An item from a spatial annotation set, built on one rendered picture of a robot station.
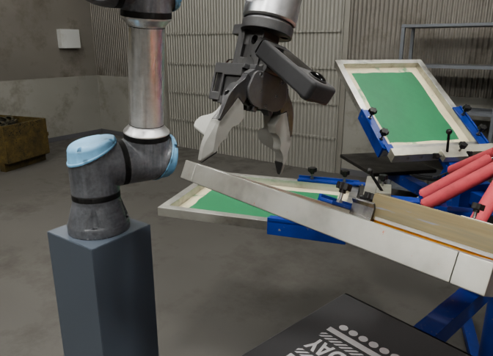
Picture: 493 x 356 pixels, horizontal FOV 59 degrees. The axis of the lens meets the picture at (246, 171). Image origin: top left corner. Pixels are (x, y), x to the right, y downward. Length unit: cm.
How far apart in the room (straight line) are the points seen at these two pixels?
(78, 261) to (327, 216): 68
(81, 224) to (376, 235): 73
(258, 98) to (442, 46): 490
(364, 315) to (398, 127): 143
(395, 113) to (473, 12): 293
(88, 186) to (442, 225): 87
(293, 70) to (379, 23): 508
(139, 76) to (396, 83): 201
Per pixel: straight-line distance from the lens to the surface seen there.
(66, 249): 116
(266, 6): 60
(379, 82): 279
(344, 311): 128
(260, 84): 58
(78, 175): 109
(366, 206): 128
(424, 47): 546
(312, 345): 115
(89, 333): 122
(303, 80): 53
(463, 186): 182
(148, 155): 111
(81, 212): 111
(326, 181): 218
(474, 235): 118
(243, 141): 659
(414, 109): 268
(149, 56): 106
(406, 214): 124
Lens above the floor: 165
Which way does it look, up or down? 16 degrees down
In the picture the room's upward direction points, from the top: straight up
